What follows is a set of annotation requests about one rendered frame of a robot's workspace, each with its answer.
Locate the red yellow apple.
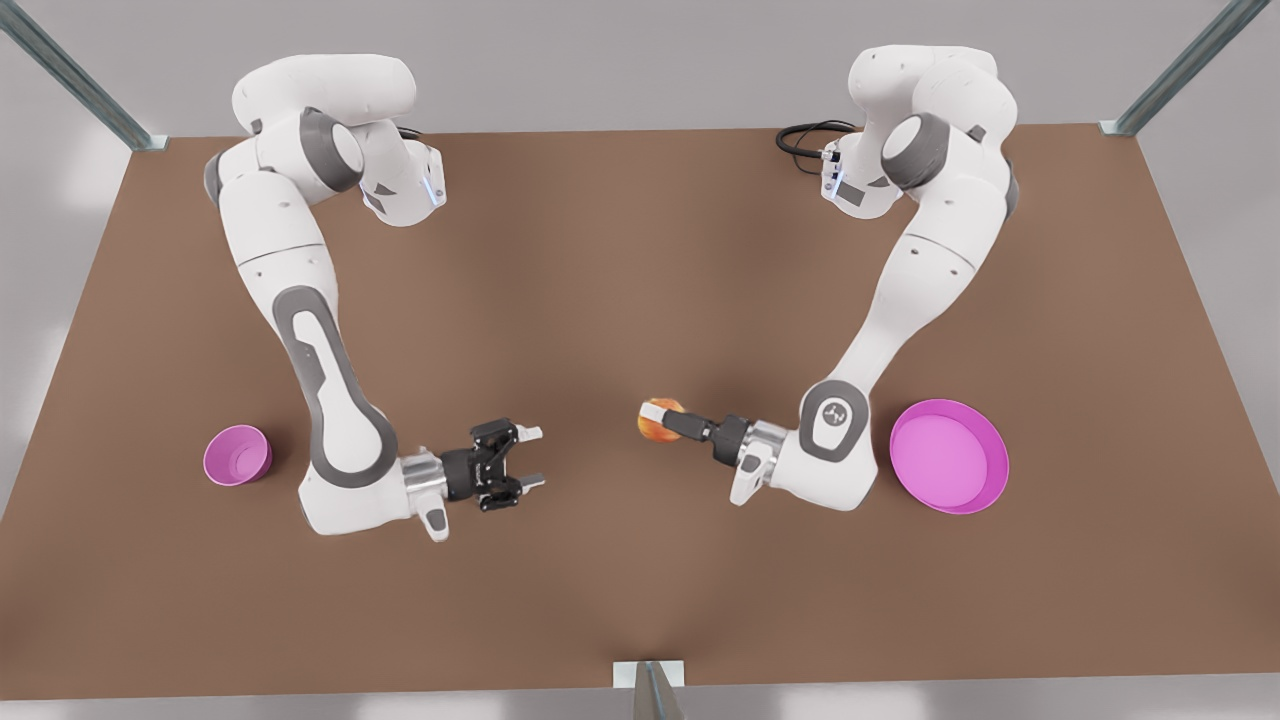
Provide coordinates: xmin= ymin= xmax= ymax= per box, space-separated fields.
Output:
xmin=637 ymin=398 xmax=687 ymax=444

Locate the pink plate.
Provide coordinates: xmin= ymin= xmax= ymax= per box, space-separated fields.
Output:
xmin=889 ymin=399 xmax=1010 ymax=516

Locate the silver frame post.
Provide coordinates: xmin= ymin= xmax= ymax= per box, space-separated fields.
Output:
xmin=0 ymin=0 xmax=169 ymax=152
xmin=1099 ymin=0 xmax=1271 ymax=138
xmin=613 ymin=660 xmax=687 ymax=720

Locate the pink bowl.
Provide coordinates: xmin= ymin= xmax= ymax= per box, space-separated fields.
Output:
xmin=203 ymin=425 xmax=272 ymax=487

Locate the black cable loop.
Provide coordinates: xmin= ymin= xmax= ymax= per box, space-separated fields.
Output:
xmin=776 ymin=121 xmax=861 ymax=175

